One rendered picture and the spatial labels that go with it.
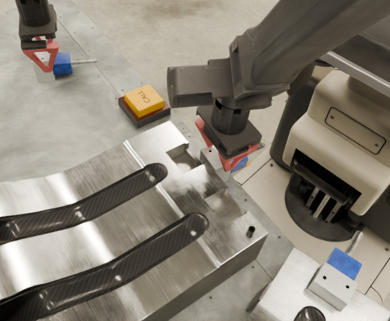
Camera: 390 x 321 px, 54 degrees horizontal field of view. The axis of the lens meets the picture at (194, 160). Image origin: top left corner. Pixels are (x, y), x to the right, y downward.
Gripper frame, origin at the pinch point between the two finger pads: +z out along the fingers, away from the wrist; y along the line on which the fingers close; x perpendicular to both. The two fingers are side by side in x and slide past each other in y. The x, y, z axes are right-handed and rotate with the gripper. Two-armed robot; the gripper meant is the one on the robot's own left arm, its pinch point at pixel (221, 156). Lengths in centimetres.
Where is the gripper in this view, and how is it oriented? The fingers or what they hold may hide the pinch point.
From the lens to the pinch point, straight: 68.4
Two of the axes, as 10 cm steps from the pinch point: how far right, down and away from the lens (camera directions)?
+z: -0.8, 6.1, 7.9
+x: 8.6, -3.5, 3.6
